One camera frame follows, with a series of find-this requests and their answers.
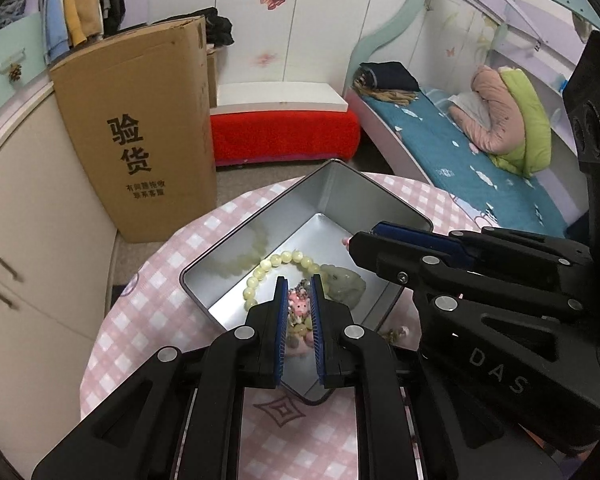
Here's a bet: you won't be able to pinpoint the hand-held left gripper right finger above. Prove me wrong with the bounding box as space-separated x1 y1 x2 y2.
310 273 566 480

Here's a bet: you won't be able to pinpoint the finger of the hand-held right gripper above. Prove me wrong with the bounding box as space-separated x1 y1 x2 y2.
346 230 597 332
370 221 593 273

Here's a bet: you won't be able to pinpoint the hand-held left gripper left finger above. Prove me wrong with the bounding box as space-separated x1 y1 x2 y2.
30 276 288 480

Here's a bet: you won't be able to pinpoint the pink charm bracelet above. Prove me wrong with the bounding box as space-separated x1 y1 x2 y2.
285 285 317 358

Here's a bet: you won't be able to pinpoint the pale green bead bracelet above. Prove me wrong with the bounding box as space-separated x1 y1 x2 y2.
242 249 368 311

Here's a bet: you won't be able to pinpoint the grey metal tin box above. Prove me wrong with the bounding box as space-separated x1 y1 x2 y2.
180 159 433 403

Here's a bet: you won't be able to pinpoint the small floral jewelry piece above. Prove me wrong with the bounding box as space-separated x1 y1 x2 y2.
380 326 411 345

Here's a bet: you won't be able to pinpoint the blue printed bed sheet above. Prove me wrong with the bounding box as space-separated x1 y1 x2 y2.
352 87 581 238

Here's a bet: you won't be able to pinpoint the white pillow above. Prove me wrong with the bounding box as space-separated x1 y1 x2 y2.
450 92 493 128

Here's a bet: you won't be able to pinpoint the red upholstered bench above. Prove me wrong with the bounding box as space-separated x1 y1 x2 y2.
210 110 363 167

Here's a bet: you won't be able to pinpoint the stack of folded dark clothes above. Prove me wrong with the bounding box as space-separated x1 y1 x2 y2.
354 61 421 108

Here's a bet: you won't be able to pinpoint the pink and green quilt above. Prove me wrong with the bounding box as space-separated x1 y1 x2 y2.
447 65 553 178

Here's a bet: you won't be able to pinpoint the white board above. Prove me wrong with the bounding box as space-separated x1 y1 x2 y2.
215 81 349 113

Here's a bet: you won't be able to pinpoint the teal bunk bed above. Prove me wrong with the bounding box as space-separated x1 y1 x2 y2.
342 0 600 241

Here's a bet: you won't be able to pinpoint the white wardrobe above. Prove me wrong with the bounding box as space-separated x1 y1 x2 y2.
120 0 426 86

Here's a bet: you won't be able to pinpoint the large cardboard box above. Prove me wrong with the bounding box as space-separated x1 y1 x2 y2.
49 16 218 243

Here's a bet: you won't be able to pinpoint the beige cabinet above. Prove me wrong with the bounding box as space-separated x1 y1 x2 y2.
0 77 118 431

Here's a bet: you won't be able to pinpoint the black clothes pile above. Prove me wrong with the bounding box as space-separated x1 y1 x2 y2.
152 7 235 50

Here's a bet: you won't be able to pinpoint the yellow hanging jacket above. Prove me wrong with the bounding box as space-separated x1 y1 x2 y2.
62 0 103 47

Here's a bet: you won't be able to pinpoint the light blue hanging jacket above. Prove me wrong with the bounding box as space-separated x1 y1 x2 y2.
42 0 72 63

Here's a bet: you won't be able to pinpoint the teal drawer unit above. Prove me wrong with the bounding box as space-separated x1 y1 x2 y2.
0 12 51 111

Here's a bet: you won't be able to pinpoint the folded jeans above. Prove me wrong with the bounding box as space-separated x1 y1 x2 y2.
0 0 33 31

